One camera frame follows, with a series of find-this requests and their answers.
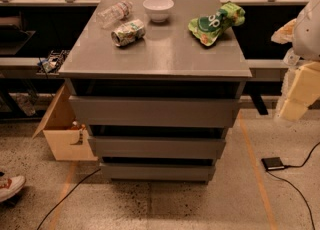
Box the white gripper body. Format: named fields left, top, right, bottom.
left=271, top=19, right=297, bottom=66

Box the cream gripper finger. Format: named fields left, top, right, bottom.
left=278, top=61, right=320, bottom=122

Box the grey bottom drawer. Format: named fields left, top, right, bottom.
left=100, top=163, right=215, bottom=182

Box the grey drawer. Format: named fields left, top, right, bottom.
left=88, top=136, right=225, bottom=159
left=100, top=163, right=215, bottom=182
left=69, top=96, right=239, bottom=128

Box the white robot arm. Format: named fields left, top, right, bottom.
left=271, top=0, right=320, bottom=125

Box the grey drawer cabinet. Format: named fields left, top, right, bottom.
left=59, top=0, right=251, bottom=167

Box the grey middle drawer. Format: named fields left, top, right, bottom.
left=88, top=136, right=225, bottom=159

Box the grey top drawer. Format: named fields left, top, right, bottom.
left=69, top=96, right=239, bottom=128

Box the green chip bag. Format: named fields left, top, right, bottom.
left=188, top=2, right=245, bottom=47

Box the black foot pedal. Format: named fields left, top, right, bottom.
left=261, top=157, right=285, bottom=171

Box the white bowl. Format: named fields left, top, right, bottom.
left=143, top=0, right=174, bottom=23

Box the crushed green white can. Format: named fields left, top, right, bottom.
left=111, top=19, right=146, bottom=47

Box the clear plastic water bottle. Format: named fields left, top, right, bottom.
left=97, top=1, right=133, bottom=28

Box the cardboard box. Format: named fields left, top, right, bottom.
left=33, top=84, right=97, bottom=161

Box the grey metal shelf rack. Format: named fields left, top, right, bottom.
left=0, top=0, right=320, bottom=122

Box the white red sneaker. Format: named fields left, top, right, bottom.
left=0, top=176, right=26, bottom=202

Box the black pedal cable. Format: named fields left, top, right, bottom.
left=266, top=140, right=320, bottom=230

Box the black floor cable left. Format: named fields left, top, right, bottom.
left=35, top=168, right=102, bottom=230

